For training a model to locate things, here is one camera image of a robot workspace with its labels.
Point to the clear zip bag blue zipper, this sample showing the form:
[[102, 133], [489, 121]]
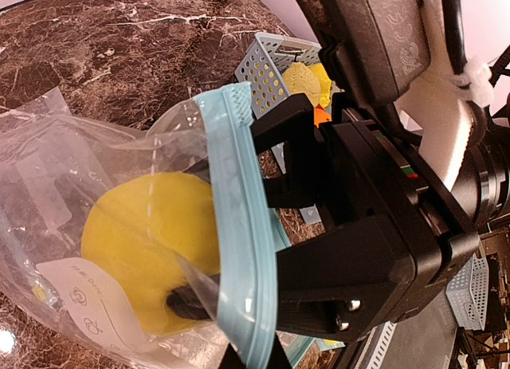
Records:
[[54, 168]]

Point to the slotted grey cable duct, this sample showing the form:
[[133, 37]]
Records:
[[376, 347]]

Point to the round yellow lemon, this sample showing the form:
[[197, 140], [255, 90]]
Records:
[[136, 230]]

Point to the orange fruit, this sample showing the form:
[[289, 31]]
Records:
[[321, 116]]

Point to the pale yellow potato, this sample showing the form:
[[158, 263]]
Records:
[[299, 78]]

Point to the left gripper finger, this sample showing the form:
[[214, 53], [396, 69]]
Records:
[[270, 356]]

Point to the light blue plastic basket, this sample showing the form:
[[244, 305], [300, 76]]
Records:
[[275, 78]]

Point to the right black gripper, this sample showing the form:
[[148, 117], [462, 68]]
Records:
[[395, 235]]

